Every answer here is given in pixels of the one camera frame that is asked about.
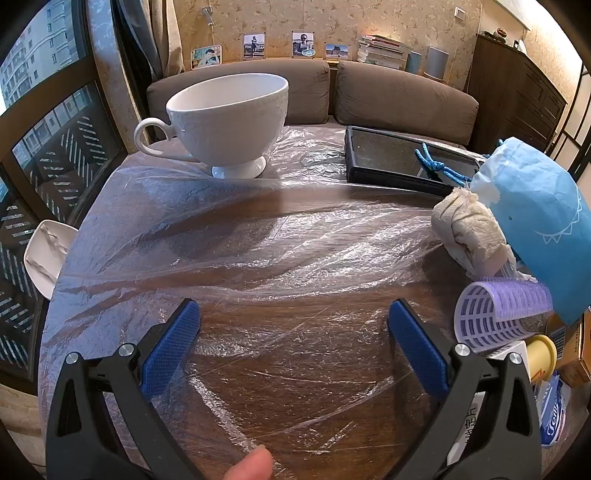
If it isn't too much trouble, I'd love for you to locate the black rimmed tray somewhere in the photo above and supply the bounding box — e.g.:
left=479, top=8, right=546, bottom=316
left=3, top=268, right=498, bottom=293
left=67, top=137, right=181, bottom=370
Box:
left=344, top=126, right=485, bottom=197

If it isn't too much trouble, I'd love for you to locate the light blue drawstring bag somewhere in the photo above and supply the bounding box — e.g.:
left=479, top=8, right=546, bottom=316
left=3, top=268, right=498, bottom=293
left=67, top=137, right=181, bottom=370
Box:
left=414, top=137, right=583, bottom=326

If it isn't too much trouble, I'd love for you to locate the white and blue medicine box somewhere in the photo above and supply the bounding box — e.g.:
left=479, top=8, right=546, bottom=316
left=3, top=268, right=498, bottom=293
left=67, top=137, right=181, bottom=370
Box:
left=449, top=340, right=532, bottom=468

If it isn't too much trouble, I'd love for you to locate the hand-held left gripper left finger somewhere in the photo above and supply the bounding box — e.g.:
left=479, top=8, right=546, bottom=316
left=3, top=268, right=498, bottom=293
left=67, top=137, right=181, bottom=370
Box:
left=45, top=298, right=204, bottom=480

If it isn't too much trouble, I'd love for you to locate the brown sofa cushion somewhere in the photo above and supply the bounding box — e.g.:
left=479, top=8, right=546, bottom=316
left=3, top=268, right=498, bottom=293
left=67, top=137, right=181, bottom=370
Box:
left=334, top=61, right=479, bottom=148
left=147, top=58, right=331, bottom=155

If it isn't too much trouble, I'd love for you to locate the rounded teal photo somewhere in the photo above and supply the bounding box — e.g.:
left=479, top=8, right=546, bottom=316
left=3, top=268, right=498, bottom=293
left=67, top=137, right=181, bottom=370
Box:
left=191, top=45, right=223, bottom=70

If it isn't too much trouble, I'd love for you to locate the person's left hand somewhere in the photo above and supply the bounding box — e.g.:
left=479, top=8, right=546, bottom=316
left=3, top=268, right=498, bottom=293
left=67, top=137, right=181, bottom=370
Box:
left=224, top=449, right=274, bottom=480

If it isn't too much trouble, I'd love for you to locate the purple hair roller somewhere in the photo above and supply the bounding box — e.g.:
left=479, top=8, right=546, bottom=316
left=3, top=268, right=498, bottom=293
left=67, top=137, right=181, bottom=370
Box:
left=454, top=275, right=553, bottom=354

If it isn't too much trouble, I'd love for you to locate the stack of books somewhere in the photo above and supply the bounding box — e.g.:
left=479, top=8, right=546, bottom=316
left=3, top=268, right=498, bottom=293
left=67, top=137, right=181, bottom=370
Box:
left=357, top=34, right=411, bottom=71

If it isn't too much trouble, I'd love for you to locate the blue and white tissue packet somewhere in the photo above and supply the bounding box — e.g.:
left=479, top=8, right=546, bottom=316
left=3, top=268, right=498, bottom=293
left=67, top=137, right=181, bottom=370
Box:
left=536, top=374, right=571, bottom=448

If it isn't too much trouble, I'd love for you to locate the white panel sliding door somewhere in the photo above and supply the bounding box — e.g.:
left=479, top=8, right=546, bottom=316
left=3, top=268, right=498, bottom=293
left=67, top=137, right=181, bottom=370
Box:
left=551, top=60, right=591, bottom=185

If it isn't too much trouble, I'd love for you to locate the beige curtain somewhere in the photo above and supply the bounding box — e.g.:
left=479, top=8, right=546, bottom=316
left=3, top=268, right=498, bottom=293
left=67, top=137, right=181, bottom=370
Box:
left=115, top=0, right=181, bottom=79

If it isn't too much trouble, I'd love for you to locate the white footed cup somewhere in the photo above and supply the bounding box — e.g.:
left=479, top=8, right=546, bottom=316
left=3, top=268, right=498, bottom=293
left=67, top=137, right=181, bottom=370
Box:
left=134, top=73, right=290, bottom=179

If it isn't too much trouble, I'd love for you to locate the grey cylinder speaker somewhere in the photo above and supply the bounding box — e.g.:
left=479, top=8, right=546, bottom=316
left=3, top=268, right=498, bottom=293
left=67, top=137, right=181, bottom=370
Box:
left=424, top=45, right=451, bottom=80

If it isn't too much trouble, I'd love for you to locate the yellow toy cup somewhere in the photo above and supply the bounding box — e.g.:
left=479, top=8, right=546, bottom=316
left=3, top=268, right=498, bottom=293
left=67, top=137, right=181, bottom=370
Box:
left=526, top=333, right=557, bottom=384

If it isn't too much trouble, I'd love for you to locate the brown cardboard box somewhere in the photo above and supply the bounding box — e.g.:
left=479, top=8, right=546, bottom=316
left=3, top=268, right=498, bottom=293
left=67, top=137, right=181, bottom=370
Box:
left=546, top=308, right=591, bottom=388

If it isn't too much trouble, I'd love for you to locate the white chair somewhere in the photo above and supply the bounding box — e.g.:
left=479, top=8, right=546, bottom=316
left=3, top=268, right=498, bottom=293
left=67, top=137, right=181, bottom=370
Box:
left=23, top=220, right=79, bottom=298

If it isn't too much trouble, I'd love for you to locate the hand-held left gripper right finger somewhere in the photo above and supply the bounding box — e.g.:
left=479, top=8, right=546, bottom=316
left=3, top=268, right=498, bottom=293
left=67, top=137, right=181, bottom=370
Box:
left=388, top=298, right=543, bottom=480

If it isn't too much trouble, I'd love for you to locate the dark wooden cabinet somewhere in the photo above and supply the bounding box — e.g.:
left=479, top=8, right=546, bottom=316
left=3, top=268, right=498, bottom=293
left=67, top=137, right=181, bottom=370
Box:
left=466, top=32, right=568, bottom=153

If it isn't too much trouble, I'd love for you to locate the small wall photo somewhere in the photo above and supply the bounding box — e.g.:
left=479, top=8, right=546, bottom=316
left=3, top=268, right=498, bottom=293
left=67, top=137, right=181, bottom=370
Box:
left=243, top=33, right=267, bottom=61
left=292, top=31, right=317, bottom=58

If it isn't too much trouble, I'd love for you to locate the dark framed window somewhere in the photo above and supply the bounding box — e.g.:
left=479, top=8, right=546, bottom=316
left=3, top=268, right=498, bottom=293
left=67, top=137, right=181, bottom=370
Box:
left=0, top=0, right=127, bottom=393

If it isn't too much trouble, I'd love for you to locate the crumpled white tissue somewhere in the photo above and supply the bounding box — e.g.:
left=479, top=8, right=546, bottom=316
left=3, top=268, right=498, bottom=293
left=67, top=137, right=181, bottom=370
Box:
left=431, top=187, right=518, bottom=280

